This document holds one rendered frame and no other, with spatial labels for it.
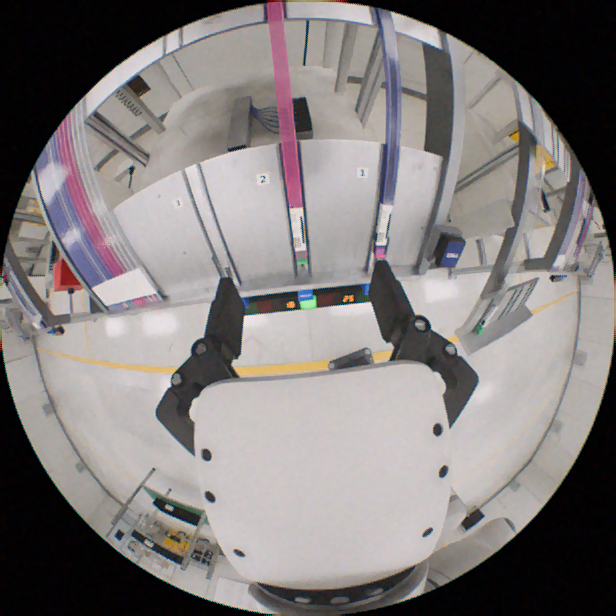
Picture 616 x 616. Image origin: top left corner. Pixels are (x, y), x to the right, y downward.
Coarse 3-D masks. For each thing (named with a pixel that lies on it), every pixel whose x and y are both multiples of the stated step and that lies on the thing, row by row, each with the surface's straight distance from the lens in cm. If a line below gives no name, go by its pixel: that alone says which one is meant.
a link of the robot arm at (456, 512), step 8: (456, 496) 51; (448, 504) 48; (456, 504) 49; (448, 512) 48; (456, 512) 48; (464, 512) 50; (448, 520) 47; (456, 520) 49; (448, 528) 49; (440, 536) 49; (440, 544) 52; (432, 552) 50
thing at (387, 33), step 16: (384, 16) 30; (384, 32) 28; (384, 48) 27; (384, 64) 26; (400, 80) 25; (400, 96) 25; (400, 112) 24; (400, 128) 24; (384, 160) 25; (384, 176) 25; (384, 192) 25
